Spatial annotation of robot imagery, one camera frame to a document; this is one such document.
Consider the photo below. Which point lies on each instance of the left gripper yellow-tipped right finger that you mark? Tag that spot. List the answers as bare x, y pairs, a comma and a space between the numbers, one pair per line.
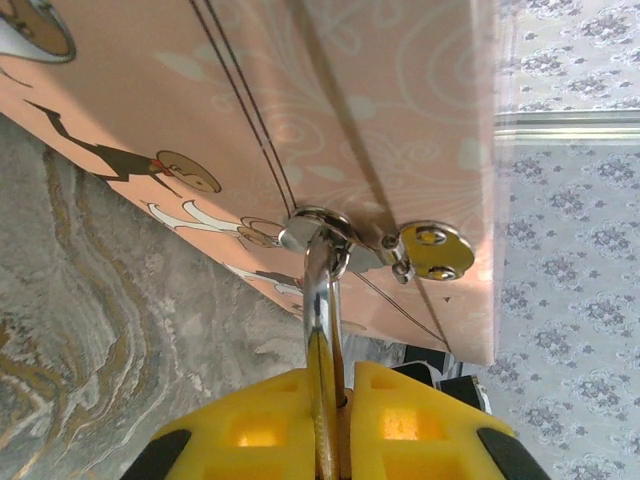
415, 425

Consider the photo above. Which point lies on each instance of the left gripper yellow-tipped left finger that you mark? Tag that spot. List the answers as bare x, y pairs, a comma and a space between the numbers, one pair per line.
240, 425

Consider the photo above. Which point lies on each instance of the small brass padlock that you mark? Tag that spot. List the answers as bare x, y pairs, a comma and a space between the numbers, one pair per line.
320, 300

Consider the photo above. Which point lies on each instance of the black and white checkerboard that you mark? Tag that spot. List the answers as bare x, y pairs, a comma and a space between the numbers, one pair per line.
457, 395

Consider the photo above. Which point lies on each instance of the pink box with cartoon couple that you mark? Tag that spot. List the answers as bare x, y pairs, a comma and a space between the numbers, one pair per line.
250, 125

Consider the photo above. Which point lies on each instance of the aluminium frame post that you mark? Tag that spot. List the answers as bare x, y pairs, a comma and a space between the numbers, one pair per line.
565, 129

